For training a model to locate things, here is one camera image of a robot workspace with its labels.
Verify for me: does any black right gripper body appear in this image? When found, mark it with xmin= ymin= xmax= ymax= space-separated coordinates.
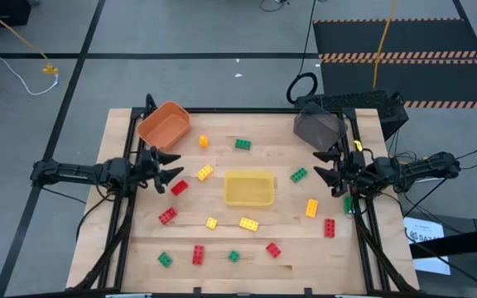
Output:
xmin=331 ymin=149 xmax=374 ymax=199

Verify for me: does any black hazard-striped floor mat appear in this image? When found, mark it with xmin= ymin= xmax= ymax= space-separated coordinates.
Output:
xmin=320 ymin=60 xmax=477 ymax=110
xmin=312 ymin=17 xmax=477 ymax=65

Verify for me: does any grey side cabinet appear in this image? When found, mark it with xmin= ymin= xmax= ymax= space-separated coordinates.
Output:
xmin=399 ymin=210 xmax=477 ymax=298

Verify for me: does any black metal beam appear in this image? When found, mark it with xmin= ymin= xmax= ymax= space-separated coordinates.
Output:
xmin=410 ymin=225 xmax=477 ymax=260

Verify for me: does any white paper sign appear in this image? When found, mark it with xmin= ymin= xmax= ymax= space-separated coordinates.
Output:
xmin=402 ymin=216 xmax=451 ymax=276

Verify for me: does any yellow translucent plastic bin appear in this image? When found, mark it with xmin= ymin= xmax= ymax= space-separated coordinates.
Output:
xmin=223 ymin=171 xmax=276 ymax=207

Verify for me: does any grey translucent plastic bin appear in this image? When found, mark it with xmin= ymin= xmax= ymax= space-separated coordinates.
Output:
xmin=292 ymin=101 xmax=348 ymax=153

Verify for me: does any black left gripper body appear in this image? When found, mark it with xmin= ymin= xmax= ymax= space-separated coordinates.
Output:
xmin=132 ymin=147 xmax=167 ymax=195

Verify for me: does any black aluminium table frame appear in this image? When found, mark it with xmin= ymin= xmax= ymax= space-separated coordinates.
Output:
xmin=70 ymin=94 xmax=420 ymax=298

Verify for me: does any black coiled floor cable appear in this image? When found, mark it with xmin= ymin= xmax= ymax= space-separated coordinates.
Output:
xmin=286 ymin=0 xmax=320 ymax=106

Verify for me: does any orange plastic bin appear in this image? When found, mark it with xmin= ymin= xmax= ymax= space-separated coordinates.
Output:
xmin=137 ymin=101 xmax=191 ymax=152

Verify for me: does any white floor cable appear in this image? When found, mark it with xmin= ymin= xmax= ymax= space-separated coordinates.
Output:
xmin=0 ymin=0 xmax=60 ymax=98

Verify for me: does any yellow floor cable with connector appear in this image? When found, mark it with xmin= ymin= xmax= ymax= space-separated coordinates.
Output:
xmin=0 ymin=0 xmax=60 ymax=76

